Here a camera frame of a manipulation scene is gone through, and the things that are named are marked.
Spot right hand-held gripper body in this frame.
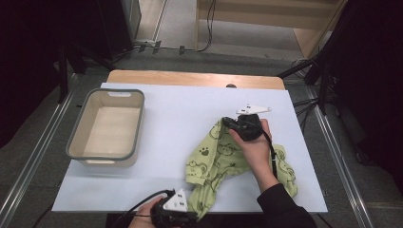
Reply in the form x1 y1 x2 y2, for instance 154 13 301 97
236 104 273 142

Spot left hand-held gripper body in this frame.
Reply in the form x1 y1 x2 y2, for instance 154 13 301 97
151 188 191 228

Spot green printed baby romper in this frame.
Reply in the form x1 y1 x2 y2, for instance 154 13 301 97
184 117 298 221

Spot person's right hand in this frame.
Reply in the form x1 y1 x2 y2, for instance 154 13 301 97
228 118 277 182

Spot person's left hand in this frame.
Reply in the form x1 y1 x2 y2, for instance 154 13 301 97
127 195 166 228

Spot white board mat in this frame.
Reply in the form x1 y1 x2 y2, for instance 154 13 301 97
51 82 329 214

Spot black stand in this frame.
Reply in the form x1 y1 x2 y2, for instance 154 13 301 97
56 41 117 104
277 0 365 115

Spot beige wooden cabinet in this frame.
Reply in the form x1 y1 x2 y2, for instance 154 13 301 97
195 0 348 60

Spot beige basket with grey rim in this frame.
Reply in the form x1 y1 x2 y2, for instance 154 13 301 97
65 87 146 168

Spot grey power strip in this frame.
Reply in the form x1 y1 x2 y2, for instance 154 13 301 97
133 39 163 54

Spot dark curtain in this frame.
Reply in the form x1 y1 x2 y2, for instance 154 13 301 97
329 0 403 191
0 0 106 150

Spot black cabinet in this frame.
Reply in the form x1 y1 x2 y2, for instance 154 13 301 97
96 0 143 61

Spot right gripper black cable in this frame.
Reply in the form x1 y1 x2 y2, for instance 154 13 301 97
259 124 279 180

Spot left gripper thick black cable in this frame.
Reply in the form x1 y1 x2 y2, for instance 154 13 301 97
113 189 176 228

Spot black floor cables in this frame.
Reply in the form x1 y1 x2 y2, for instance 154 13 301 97
293 98 319 134

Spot metal floor rail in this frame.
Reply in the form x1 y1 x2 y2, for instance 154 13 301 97
305 86 376 228
0 72 80 222

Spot black hanging cable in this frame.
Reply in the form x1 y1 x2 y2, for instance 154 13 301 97
196 0 218 53

